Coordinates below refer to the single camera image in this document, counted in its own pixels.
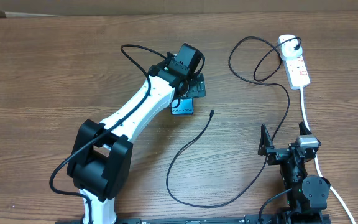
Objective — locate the white wall charger plug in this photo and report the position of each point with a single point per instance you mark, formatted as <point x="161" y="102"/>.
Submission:
<point x="290" y="47"/>

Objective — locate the white power strip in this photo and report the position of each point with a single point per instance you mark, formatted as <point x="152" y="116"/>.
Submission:
<point x="297" y="73"/>

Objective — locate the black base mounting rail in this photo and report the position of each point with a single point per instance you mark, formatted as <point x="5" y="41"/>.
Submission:
<point x="247" y="219"/>

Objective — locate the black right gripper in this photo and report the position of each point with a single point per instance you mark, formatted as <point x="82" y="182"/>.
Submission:
<point x="265" y="147"/>

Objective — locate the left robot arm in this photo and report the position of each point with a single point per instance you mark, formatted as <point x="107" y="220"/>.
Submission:
<point x="102" y="152"/>

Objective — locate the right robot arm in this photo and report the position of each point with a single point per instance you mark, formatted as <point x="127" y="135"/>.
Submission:
<point x="306" y="194"/>

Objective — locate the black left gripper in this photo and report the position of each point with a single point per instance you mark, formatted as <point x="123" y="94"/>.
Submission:
<point x="196" y="86"/>

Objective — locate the brown cardboard backdrop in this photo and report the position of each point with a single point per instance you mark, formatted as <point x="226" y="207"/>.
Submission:
<point x="123" y="7"/>

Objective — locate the blue Samsung Galaxy smartphone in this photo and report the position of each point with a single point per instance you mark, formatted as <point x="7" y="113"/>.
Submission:
<point x="182" y="107"/>

